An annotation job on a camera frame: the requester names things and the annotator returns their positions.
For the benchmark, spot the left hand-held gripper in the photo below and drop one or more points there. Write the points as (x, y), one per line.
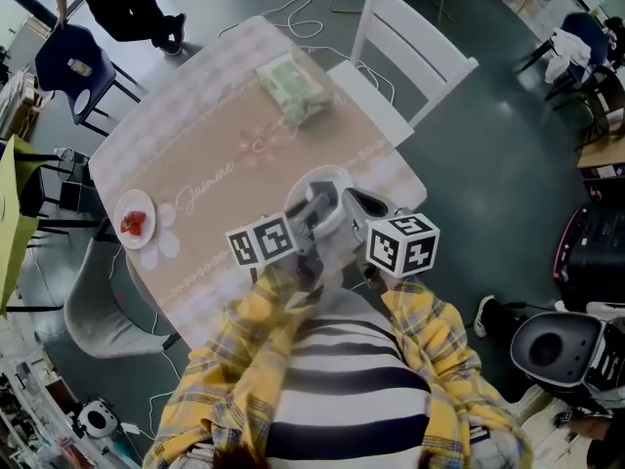
(266, 240)

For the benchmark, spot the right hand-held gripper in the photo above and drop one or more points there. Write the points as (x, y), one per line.
(403, 244)

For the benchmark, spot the small white plate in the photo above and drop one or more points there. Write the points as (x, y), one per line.
(141, 203)

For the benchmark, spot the person's left forearm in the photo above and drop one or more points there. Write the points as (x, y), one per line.
(234, 359)

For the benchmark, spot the person's right forearm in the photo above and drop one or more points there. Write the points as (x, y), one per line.
(439, 350)

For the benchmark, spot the white bowl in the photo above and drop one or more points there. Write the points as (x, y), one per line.
(337, 176)

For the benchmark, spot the green soft packet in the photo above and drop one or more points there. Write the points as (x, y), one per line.
(293, 86)

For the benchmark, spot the pink floral tablecloth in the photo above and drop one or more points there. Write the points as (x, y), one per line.
(210, 130)

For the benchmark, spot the white wooden chair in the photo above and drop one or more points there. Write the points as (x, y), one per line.
(405, 52)

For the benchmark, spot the red strawberry toy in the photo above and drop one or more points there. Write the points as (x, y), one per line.
(133, 223)

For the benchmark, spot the person's striped shirt torso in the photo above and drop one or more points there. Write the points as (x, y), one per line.
(342, 389)

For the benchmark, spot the grey upholstered chair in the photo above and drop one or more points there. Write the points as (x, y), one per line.
(102, 311)

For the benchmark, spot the black case with pink trim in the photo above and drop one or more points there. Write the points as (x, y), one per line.
(595, 252)

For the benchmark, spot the wooden side table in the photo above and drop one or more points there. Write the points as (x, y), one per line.
(603, 154)

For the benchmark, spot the black metal stool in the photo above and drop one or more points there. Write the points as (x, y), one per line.
(68, 198)

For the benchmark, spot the white cloth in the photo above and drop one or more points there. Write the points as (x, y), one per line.
(569, 54)

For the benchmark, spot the small bottle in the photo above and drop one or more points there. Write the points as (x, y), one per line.
(79, 66)

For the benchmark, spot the blue chair with black legs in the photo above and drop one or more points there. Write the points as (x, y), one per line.
(586, 29)

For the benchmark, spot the dark blue plastic chair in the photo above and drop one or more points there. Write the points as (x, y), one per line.
(73, 47)

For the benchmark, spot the white power adapter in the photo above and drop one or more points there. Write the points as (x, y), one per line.
(131, 428)

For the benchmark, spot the yellow-green table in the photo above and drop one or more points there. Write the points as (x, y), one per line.
(12, 223)

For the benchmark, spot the white round device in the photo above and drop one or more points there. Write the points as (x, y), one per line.
(97, 419)

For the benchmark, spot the cluttered storage shelf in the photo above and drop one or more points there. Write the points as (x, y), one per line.
(34, 418)

